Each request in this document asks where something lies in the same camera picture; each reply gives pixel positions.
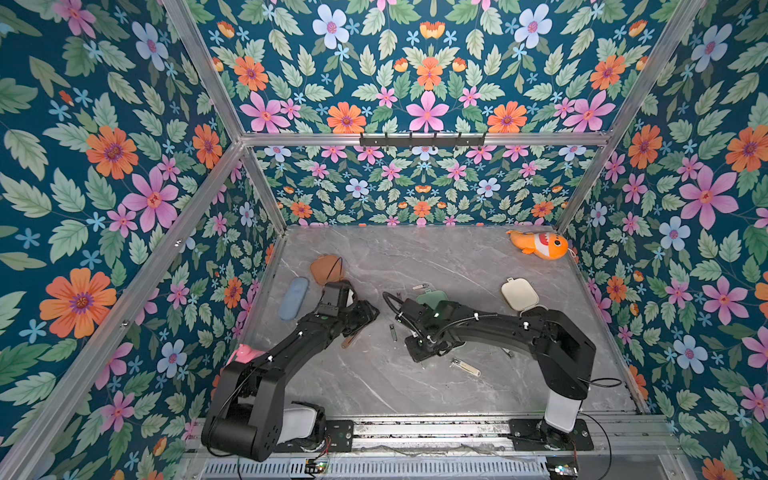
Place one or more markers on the brown nail clipper case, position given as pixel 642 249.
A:
pixel 327 268

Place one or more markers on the cream nail clipper case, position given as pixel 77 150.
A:
pixel 519 294

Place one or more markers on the black hook rail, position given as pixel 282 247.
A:
pixel 407 140

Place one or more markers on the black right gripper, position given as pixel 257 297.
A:
pixel 417 335

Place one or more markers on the blue oval case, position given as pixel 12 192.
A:
pixel 293 299

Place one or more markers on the pink alarm clock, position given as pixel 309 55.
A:
pixel 244 354

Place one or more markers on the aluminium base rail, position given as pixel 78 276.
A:
pixel 595 433

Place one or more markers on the cream large nail clipper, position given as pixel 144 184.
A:
pixel 466 367

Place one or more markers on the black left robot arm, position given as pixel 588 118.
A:
pixel 246 415

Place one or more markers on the green nail clipper case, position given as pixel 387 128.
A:
pixel 432 298

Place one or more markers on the orange clownfish plush toy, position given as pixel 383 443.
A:
pixel 544 245

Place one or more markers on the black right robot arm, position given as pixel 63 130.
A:
pixel 564 353

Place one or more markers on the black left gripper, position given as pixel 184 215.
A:
pixel 364 315

